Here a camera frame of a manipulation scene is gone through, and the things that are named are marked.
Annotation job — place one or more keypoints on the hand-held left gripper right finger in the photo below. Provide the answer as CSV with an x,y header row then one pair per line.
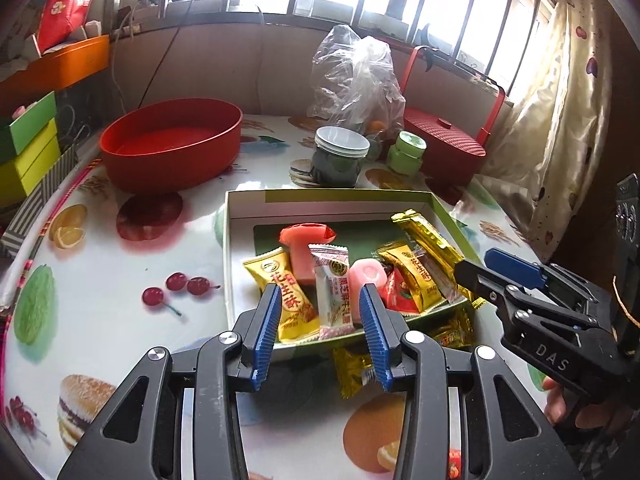
x,y
375,340

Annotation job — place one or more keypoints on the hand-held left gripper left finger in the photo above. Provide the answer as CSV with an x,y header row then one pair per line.
x,y
267,335

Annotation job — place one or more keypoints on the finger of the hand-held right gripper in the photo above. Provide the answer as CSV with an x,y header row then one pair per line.
x,y
510,262
475,277

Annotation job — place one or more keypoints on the yellow snack packet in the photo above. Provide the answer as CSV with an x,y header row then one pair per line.
x,y
415,275
352,372
285,300

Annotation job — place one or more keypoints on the red and black snack packet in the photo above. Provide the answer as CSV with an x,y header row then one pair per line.
x,y
400,297

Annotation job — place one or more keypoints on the long gold snack packet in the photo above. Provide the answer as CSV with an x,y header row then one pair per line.
x,y
430,240

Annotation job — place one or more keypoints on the pink jelly cup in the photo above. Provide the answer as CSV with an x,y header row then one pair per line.
x,y
367,280

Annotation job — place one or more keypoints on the white and red snack packet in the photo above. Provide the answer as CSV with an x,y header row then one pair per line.
x,y
332,290

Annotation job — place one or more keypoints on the green and white cardboard box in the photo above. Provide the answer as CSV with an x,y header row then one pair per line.
x,y
240,220

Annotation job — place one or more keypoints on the person's right forearm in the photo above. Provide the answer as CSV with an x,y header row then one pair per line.
x,y
605,455

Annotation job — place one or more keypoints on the person's right hand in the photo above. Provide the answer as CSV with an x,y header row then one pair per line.
x,y
554,405

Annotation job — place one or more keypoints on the pink wrapped candy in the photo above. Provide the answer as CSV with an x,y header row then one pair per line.
x,y
302,250

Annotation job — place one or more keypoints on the cream printed curtain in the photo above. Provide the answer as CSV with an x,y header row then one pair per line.
x,y
560,135

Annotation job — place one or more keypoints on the small green jar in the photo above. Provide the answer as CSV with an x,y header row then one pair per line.
x,y
405,155

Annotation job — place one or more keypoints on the red basket with lid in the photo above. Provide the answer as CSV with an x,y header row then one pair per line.
x,y
445,135

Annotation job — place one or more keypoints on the glass jar with white lid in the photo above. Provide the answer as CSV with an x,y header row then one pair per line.
x,y
337,165

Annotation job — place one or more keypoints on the red oval bowl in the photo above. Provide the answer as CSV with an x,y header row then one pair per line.
x,y
165,135

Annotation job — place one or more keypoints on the clear plastic bag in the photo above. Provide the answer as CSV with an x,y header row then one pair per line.
x,y
350,75

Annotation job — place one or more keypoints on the black and white striped box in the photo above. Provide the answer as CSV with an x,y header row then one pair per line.
x,y
30,215

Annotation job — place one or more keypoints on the yellow-green box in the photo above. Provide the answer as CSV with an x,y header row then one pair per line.
x,y
35,167

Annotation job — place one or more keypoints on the orange box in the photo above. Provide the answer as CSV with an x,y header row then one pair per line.
x,y
75,62

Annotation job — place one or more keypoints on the red snack bag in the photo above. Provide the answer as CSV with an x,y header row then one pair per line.
x,y
65,0

